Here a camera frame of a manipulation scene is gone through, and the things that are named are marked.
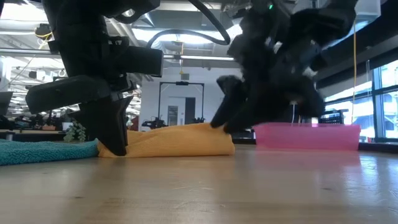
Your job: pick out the black background robot arm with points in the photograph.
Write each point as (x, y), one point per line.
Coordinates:
(199, 119)
(154, 124)

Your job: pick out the pink plastic basket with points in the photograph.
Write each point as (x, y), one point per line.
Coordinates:
(311, 138)

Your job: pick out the orange microfiber towel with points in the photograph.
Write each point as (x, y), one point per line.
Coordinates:
(180, 140)

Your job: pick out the dark door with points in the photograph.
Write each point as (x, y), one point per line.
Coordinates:
(190, 110)

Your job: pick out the black gantry frame with camera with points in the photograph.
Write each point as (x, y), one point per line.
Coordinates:
(182, 83)

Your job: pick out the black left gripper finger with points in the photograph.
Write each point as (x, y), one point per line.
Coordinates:
(140, 62)
(102, 124)

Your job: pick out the teal microfiber towel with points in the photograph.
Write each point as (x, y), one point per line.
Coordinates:
(37, 152)

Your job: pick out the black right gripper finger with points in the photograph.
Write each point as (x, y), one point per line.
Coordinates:
(252, 115)
(230, 96)

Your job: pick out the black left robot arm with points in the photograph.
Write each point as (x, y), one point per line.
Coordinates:
(77, 15)

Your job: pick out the green artificial potted plant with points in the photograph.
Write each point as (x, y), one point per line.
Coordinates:
(76, 133)

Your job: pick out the large window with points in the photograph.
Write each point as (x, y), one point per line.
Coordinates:
(388, 109)

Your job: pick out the dark background monitor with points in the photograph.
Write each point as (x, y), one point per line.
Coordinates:
(5, 102)

